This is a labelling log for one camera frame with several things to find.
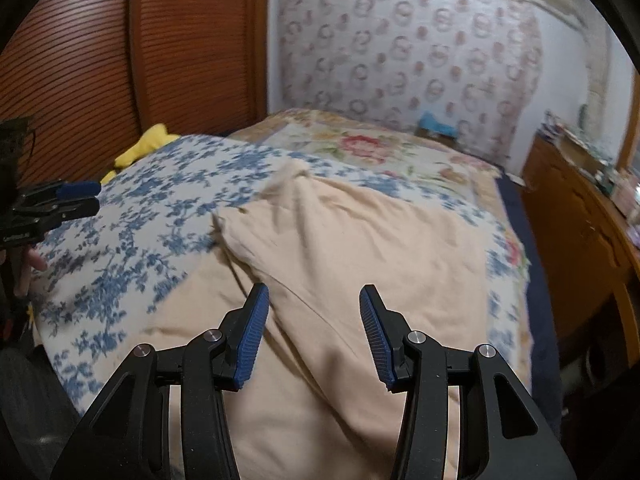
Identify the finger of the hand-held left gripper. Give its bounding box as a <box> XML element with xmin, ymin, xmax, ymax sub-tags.
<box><xmin>20</xmin><ymin>181</ymin><xmax>103</xmax><ymax>202</ymax></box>
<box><xmin>12</xmin><ymin>195</ymin><xmax>102</xmax><ymax>226</ymax></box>

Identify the floral wall cloth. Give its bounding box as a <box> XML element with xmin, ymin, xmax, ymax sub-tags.
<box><xmin>271</xmin><ymin>0</ymin><xmax>547</xmax><ymax>167</ymax></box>

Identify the wooden dresser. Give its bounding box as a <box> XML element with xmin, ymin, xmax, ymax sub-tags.
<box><xmin>520</xmin><ymin>132</ymin><xmax>640</xmax><ymax>363</ymax></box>

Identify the floral bed sheet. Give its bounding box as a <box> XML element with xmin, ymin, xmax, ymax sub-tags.
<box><xmin>29</xmin><ymin>107</ymin><xmax>535</xmax><ymax>413</ymax></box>

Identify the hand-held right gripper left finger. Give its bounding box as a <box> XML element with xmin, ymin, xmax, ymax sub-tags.
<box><xmin>50</xmin><ymin>282</ymin><xmax>270</xmax><ymax>480</ymax></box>

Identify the person's left hand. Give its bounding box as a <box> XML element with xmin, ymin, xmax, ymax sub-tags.
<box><xmin>13</xmin><ymin>247</ymin><xmax>49</xmax><ymax>299</ymax></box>

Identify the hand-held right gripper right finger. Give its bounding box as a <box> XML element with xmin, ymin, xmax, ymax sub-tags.
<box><xmin>359</xmin><ymin>284</ymin><xmax>577</xmax><ymax>480</ymax></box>

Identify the wooden louvered closet door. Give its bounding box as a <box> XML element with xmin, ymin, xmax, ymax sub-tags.
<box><xmin>0</xmin><ymin>0</ymin><xmax>142</xmax><ymax>192</ymax></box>
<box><xmin>129</xmin><ymin>0</ymin><xmax>272</xmax><ymax>137</ymax></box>

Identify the dark blue mattress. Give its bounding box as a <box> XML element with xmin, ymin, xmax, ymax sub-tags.
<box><xmin>494</xmin><ymin>174</ymin><xmax>567</xmax><ymax>428</ymax></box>

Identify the beige t-shirt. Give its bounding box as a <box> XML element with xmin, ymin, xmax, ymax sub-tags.
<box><xmin>141</xmin><ymin>159</ymin><xmax>502</xmax><ymax>480</ymax></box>

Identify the dresser top clutter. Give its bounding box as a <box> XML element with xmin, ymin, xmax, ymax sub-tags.
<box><xmin>536</xmin><ymin>104</ymin><xmax>640</xmax><ymax>250</ymax></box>

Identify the small blue cloth item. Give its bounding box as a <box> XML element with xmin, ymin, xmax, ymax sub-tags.
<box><xmin>416</xmin><ymin>110</ymin><xmax>461</xmax><ymax>142</ymax></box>

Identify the yellow cloth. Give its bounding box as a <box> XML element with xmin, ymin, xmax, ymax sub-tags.
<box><xmin>100</xmin><ymin>123</ymin><xmax>182</xmax><ymax>186</ymax></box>

